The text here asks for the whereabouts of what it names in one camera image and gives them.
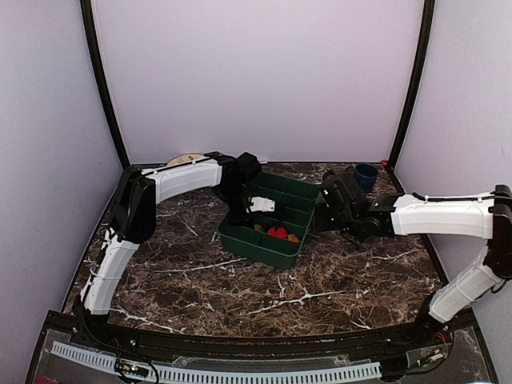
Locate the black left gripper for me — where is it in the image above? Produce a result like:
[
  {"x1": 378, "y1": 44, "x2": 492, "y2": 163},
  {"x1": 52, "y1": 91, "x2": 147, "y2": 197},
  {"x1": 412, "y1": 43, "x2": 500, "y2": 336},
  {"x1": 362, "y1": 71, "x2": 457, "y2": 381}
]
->
[{"x1": 218, "y1": 183, "x2": 254, "y2": 230}]

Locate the dark blue mug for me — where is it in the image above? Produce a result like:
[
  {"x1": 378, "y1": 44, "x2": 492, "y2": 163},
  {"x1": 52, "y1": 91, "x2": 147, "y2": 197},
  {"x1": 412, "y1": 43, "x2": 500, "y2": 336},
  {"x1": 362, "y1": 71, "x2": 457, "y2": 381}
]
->
[{"x1": 354, "y1": 163, "x2": 378, "y2": 194}]

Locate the red yellow argyle sock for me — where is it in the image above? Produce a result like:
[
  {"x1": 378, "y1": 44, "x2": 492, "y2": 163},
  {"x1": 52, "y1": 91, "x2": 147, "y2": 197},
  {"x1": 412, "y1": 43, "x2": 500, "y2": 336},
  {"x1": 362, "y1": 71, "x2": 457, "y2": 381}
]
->
[{"x1": 266, "y1": 226, "x2": 300, "y2": 243}]

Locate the green divided organizer tray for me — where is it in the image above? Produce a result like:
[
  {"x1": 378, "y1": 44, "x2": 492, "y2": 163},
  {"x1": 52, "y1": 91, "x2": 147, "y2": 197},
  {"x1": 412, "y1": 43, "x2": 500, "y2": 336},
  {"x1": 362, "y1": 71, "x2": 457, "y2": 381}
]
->
[{"x1": 218, "y1": 172, "x2": 319, "y2": 270}]

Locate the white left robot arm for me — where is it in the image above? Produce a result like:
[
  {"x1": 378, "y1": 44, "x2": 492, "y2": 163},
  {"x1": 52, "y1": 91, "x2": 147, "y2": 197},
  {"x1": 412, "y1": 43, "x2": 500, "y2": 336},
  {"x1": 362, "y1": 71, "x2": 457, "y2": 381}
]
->
[{"x1": 78, "y1": 152, "x2": 276, "y2": 316}]

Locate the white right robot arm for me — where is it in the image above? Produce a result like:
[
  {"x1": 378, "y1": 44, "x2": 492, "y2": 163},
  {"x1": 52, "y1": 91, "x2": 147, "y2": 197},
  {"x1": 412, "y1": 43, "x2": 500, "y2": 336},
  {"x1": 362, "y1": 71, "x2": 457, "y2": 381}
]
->
[{"x1": 317, "y1": 172, "x2": 511, "y2": 347}]

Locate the round wooden slice plate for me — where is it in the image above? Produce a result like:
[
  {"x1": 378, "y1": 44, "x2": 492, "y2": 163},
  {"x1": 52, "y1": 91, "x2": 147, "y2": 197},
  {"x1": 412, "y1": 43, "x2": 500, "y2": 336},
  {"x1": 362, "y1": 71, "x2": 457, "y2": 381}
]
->
[{"x1": 166, "y1": 153, "x2": 205, "y2": 166}]

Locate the black front table rail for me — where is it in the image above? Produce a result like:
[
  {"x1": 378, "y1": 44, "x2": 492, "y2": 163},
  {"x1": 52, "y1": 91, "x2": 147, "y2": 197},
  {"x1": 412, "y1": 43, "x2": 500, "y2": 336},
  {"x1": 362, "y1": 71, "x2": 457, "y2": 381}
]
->
[{"x1": 43, "y1": 311, "x2": 477, "y2": 363}]

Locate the black right corner post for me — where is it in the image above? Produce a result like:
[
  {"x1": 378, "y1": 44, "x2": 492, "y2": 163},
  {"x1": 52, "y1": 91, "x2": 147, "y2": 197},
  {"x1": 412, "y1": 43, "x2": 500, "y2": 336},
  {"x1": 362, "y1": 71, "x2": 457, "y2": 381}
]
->
[{"x1": 387, "y1": 0, "x2": 435, "y2": 173}]

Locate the black corner post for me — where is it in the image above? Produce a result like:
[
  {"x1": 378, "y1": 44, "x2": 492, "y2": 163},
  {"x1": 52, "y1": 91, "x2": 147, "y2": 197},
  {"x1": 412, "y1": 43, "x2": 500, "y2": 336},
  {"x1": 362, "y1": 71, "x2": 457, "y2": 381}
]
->
[
  {"x1": 387, "y1": 0, "x2": 435, "y2": 173},
  {"x1": 79, "y1": 0, "x2": 130, "y2": 169}
]

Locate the black left corner post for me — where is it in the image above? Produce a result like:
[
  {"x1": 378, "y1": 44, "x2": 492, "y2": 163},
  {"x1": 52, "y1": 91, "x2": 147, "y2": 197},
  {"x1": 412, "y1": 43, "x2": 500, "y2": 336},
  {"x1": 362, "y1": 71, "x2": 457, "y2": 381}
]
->
[{"x1": 79, "y1": 0, "x2": 130, "y2": 169}]

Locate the white slotted cable duct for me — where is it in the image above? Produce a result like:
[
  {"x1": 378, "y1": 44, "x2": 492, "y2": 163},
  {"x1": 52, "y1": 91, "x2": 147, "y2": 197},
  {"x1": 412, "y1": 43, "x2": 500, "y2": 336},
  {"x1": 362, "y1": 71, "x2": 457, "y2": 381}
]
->
[{"x1": 50, "y1": 341, "x2": 382, "y2": 383}]

